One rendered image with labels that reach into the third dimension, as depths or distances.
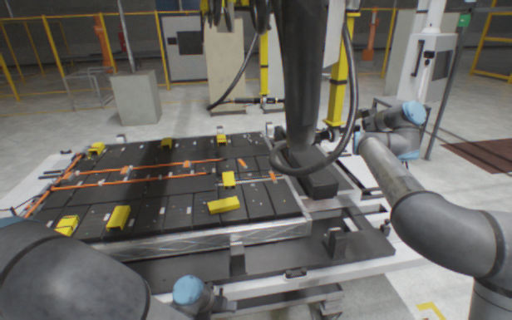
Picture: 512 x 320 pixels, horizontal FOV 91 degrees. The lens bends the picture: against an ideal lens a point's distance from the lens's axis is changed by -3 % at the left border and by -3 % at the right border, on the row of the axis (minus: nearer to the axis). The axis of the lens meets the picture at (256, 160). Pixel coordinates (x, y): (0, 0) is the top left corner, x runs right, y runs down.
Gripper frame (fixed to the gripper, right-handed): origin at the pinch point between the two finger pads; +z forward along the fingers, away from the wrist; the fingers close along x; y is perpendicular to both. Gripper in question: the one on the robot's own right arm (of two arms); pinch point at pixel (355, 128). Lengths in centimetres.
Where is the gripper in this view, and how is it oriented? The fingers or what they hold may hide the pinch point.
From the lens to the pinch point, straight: 133.7
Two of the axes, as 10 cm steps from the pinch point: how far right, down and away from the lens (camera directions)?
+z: -3.3, 0.7, 9.4
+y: 9.2, -2.0, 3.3
